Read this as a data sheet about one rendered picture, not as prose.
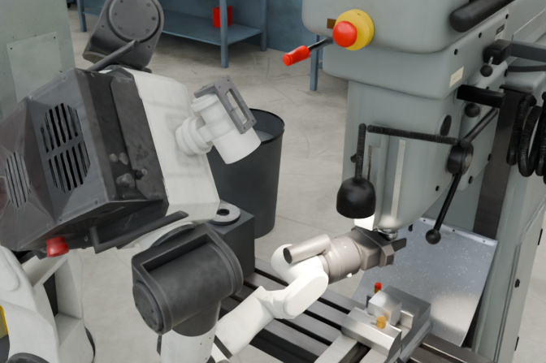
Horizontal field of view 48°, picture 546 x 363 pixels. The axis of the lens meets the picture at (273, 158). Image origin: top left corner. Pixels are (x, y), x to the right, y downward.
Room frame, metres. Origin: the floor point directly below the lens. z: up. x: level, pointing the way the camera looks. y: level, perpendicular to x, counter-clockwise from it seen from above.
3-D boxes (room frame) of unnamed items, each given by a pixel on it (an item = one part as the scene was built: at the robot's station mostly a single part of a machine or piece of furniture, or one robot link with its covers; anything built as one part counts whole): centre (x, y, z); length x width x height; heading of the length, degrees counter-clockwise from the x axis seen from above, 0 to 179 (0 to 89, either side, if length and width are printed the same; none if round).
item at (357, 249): (1.08, -0.18, 1.24); 0.13 x 0.12 x 0.10; 32
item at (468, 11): (1.07, -0.39, 1.79); 0.45 x 0.04 x 0.04; 145
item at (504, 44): (1.10, -0.40, 1.66); 0.12 x 0.04 x 0.04; 145
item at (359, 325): (1.07, -0.23, 1.02); 0.12 x 0.06 x 0.04; 53
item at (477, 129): (0.98, -0.36, 1.58); 0.17 x 0.01 x 0.01; 146
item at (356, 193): (0.97, -0.15, 1.45); 0.07 x 0.07 x 0.06
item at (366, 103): (1.13, -0.26, 1.47); 0.21 x 0.19 x 0.32; 55
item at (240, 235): (1.43, 0.17, 1.03); 0.22 x 0.12 x 0.20; 50
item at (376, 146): (1.04, -0.19, 1.45); 0.04 x 0.04 x 0.21; 55
